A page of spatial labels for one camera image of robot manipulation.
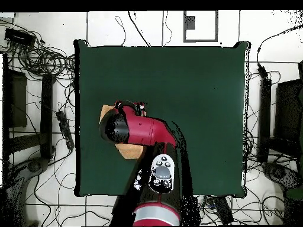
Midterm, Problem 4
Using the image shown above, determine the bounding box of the orange terry towel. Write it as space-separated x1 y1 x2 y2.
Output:
99 104 145 160

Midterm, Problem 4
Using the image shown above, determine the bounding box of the dark green table cloth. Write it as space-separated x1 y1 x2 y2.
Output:
73 39 251 198

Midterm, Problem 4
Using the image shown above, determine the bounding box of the black power strip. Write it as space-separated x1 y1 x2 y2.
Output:
56 111 75 150
211 196 235 225

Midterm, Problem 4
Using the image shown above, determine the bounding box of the grey tripod base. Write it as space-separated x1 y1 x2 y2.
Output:
7 157 50 190
261 161 302 190

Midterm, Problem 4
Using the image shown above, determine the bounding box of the black rectangular box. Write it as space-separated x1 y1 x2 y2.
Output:
4 28 37 47

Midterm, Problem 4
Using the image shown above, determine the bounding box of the green object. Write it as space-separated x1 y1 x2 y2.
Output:
283 186 303 200

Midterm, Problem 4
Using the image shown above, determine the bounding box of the grey square frame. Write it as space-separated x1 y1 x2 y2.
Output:
183 10 219 43

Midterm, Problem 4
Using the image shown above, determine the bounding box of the black frame stand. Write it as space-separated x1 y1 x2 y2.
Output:
257 60 303 164
2 53 56 161

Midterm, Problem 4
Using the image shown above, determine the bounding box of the black cable bundle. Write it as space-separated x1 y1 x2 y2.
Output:
0 21 76 81

